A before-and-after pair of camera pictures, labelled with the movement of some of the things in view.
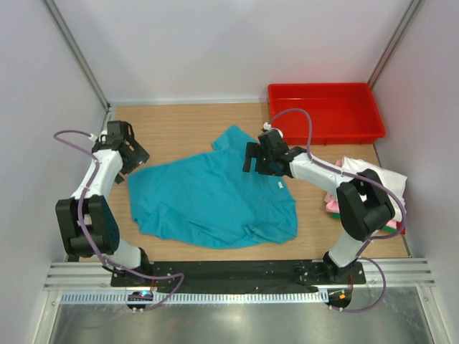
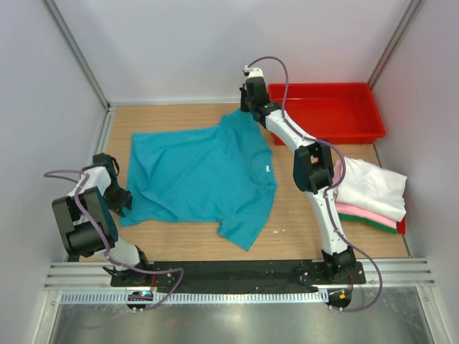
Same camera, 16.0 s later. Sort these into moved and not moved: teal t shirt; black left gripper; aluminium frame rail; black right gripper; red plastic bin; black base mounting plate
Moved: black right gripper; black left gripper; teal t shirt
Not moved: red plastic bin; aluminium frame rail; black base mounting plate
